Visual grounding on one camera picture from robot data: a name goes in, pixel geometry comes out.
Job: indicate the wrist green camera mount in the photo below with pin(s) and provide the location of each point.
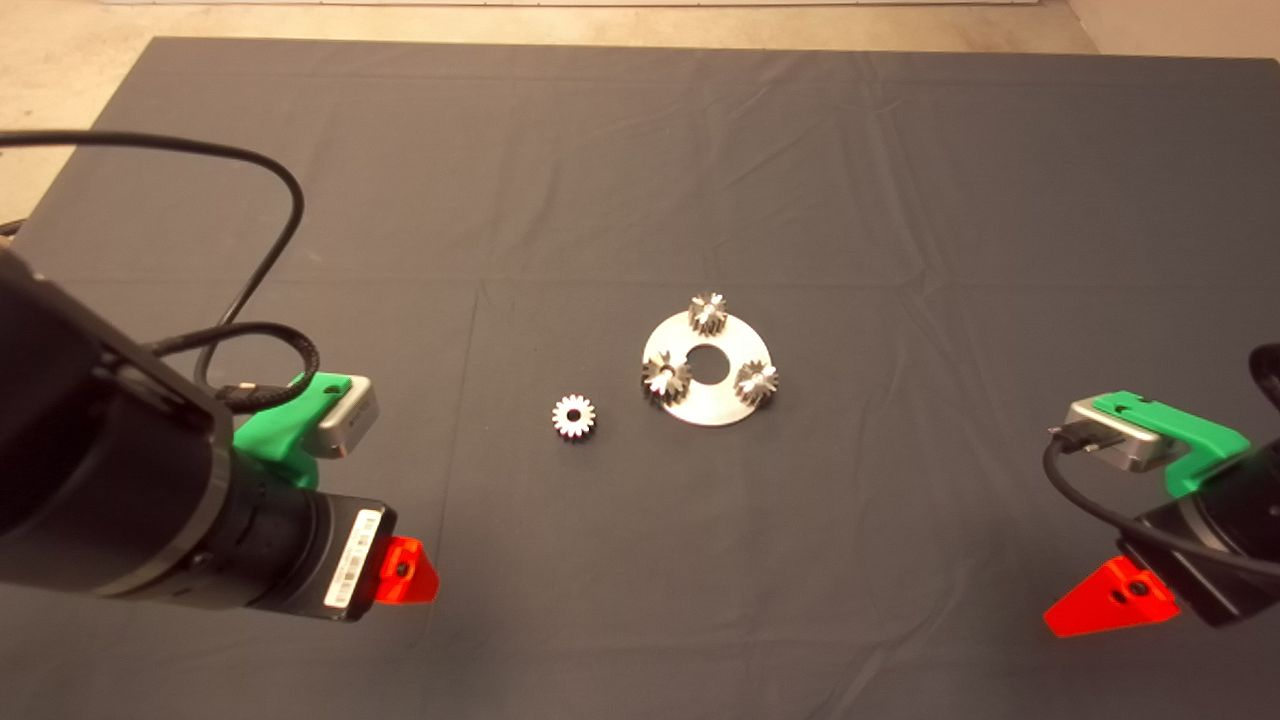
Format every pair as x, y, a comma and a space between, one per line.
1195, 440
272, 430

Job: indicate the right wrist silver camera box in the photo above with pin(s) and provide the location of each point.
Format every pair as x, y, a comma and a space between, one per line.
1115, 437

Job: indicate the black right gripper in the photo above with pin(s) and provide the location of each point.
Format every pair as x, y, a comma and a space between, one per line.
1210, 580

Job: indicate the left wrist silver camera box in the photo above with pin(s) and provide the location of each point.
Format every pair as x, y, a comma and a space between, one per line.
346, 425

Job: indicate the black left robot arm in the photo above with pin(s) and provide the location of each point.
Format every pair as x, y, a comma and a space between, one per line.
100, 470

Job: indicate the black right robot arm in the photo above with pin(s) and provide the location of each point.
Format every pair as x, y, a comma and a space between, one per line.
1258, 490

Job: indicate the right wrist green camera mount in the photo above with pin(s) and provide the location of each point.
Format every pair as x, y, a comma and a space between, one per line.
1195, 440

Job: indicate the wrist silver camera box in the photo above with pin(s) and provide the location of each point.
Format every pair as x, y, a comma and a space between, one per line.
1115, 437
346, 425

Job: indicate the left wrist green camera mount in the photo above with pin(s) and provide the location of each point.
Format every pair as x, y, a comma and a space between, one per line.
272, 430

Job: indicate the large steel gear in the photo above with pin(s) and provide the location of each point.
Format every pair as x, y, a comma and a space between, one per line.
665, 378

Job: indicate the dark grey table cloth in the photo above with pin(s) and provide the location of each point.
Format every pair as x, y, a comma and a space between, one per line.
600, 180

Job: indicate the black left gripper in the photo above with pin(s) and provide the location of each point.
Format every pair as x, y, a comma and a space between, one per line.
347, 560

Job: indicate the small steel gear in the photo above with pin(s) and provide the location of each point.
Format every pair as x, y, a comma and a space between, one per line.
756, 384
707, 316
585, 422

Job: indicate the round metal plate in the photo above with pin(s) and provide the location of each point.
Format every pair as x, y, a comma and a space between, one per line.
700, 406

